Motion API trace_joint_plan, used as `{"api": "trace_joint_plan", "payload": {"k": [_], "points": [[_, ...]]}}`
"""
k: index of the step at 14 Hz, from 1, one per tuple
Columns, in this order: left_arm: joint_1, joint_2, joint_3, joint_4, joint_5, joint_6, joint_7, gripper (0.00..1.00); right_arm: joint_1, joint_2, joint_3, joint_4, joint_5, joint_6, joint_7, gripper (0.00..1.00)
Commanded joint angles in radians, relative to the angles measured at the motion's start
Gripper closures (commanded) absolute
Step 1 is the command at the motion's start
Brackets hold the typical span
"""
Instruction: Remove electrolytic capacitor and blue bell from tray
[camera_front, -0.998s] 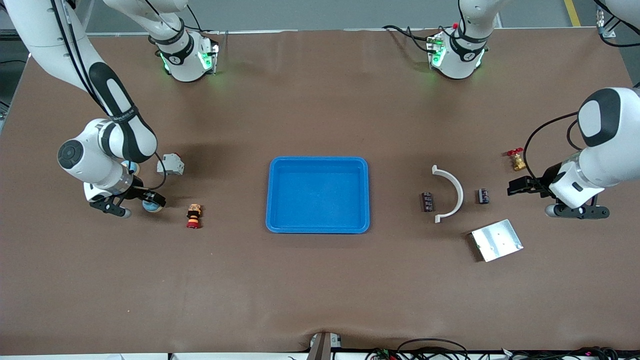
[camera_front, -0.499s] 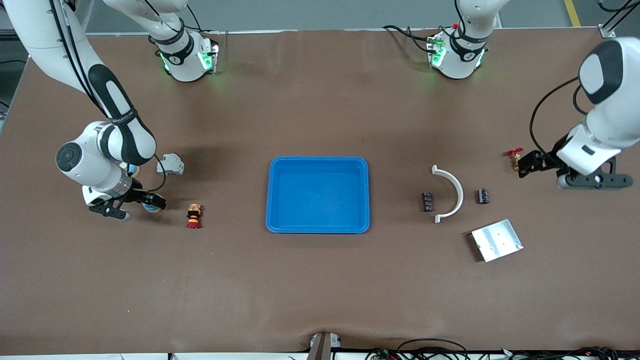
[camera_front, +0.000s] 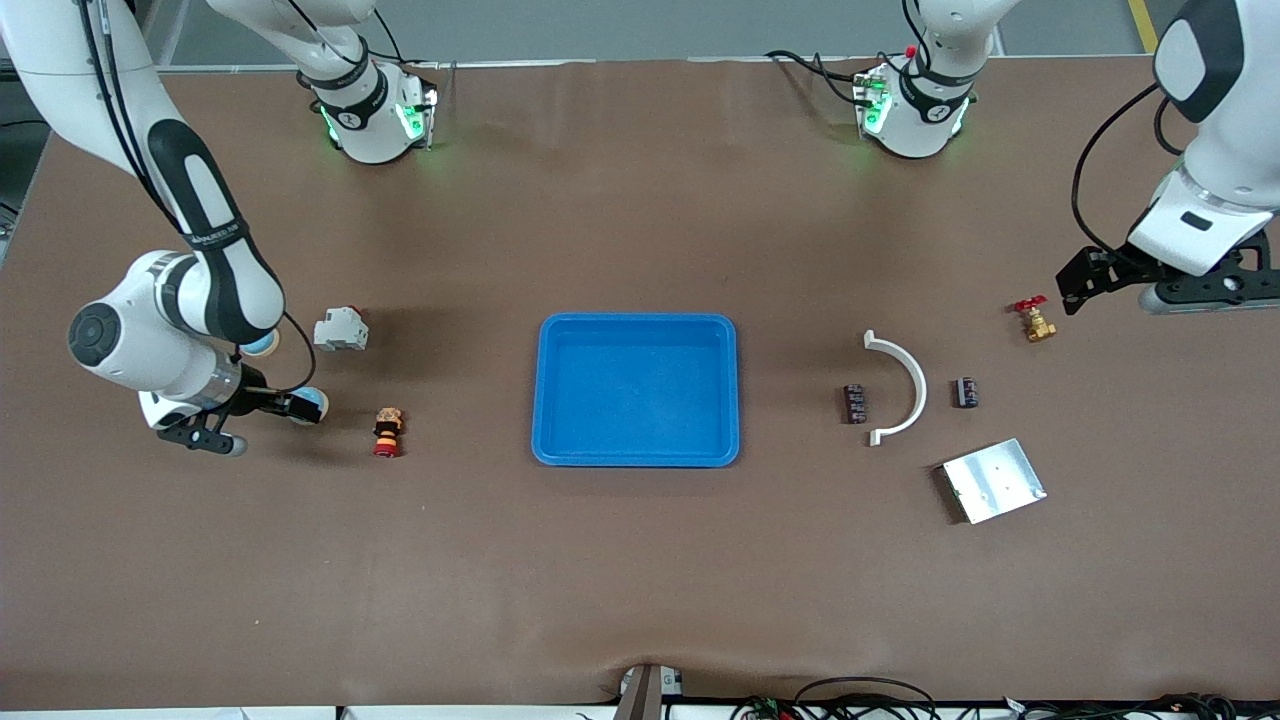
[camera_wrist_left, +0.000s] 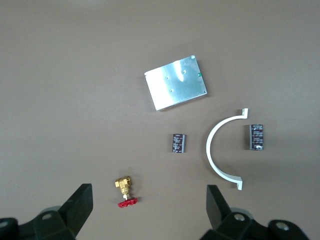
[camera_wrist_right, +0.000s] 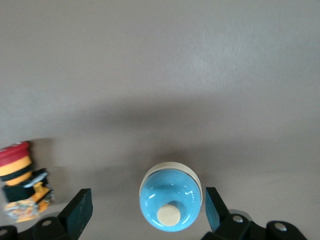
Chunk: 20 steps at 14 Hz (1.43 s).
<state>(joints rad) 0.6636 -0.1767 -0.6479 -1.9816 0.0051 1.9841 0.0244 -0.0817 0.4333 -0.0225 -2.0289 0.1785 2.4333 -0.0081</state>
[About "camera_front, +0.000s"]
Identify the blue plastic tray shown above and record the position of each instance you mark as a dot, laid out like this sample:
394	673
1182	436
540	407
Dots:
640	390

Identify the white circuit breaker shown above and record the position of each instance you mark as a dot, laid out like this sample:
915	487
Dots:
340	332

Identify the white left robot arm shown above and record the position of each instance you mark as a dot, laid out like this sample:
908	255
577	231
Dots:
1230	150

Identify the silver metal plate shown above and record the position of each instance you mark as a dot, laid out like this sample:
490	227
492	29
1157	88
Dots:
995	482

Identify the light blue service bell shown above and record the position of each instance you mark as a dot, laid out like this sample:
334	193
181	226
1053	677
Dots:
262	345
312	410

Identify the black terminal block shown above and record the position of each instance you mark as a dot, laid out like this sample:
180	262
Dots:
855	403

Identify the orange and red push button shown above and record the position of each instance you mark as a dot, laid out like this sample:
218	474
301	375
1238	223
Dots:
387	432

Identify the metal clamp bracket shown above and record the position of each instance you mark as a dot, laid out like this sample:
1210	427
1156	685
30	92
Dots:
640	695

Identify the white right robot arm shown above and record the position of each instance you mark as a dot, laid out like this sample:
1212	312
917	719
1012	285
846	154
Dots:
140	350

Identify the white curved plastic bracket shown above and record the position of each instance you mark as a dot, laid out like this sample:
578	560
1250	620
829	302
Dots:
922	388

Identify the black cylindrical capacitor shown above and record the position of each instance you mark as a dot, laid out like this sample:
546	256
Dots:
965	392

